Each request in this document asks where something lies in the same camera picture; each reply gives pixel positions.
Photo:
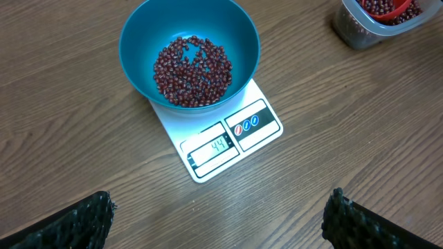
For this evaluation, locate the white digital kitchen scale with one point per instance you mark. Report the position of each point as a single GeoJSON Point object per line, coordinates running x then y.
{"type": "Point", "coordinates": [211, 142]}

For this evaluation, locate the blue metal bowl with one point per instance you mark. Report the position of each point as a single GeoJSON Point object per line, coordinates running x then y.
{"type": "Point", "coordinates": [155, 23]}

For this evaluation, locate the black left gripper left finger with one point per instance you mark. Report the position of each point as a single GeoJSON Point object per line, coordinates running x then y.
{"type": "Point", "coordinates": [85, 224]}

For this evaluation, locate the orange scoop blue handle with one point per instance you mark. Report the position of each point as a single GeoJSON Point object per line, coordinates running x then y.
{"type": "Point", "coordinates": [385, 10]}

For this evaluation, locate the red adzuki beans in container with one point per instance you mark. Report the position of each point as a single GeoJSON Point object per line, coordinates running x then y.
{"type": "Point", "coordinates": [412, 11]}

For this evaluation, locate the clear plastic bean container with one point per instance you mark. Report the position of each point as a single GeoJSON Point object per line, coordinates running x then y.
{"type": "Point", "coordinates": [360, 31]}

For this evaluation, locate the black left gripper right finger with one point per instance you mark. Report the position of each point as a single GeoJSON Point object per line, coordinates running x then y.
{"type": "Point", "coordinates": [348, 225]}

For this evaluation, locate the red beans in bowl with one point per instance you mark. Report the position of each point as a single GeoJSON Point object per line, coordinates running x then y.
{"type": "Point", "coordinates": [192, 72]}

